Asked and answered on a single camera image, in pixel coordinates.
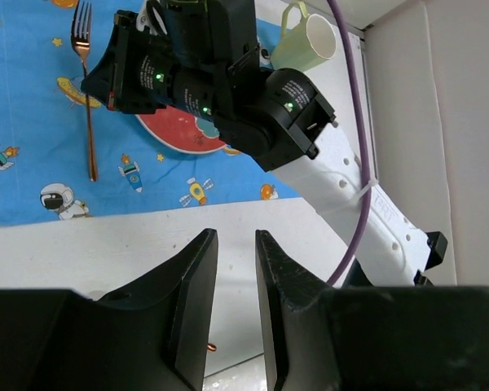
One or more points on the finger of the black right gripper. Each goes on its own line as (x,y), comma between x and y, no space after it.
(99,82)

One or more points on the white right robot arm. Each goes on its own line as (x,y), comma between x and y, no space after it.
(287,126)

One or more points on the red and teal plate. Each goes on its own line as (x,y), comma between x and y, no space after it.
(182,132)

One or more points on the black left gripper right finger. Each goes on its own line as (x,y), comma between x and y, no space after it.
(297,345)

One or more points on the blue space-print cloth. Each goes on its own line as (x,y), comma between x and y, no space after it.
(63,155)

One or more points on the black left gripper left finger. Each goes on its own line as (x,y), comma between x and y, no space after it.
(156,328)

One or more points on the pale yellow paper cup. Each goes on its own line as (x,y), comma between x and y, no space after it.
(310,43)

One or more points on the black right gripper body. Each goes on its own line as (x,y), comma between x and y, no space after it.
(198,56)

